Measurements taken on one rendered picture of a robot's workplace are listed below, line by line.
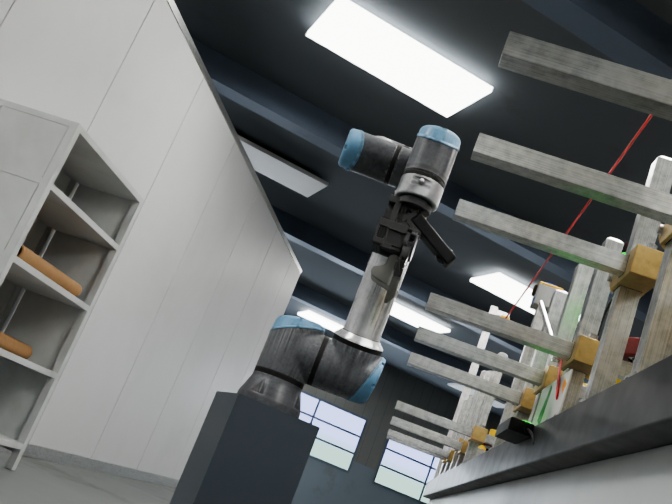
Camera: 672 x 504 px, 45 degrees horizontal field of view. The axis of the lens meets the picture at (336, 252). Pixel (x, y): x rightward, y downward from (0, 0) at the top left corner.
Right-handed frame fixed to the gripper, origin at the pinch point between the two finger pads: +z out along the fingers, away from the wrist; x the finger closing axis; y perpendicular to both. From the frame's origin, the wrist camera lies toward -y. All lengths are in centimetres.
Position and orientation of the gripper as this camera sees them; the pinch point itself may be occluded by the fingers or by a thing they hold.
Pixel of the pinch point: (391, 297)
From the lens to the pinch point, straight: 160.3
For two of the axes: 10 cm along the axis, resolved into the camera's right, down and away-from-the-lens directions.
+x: -0.3, -3.0, -9.5
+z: -3.6, 8.9, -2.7
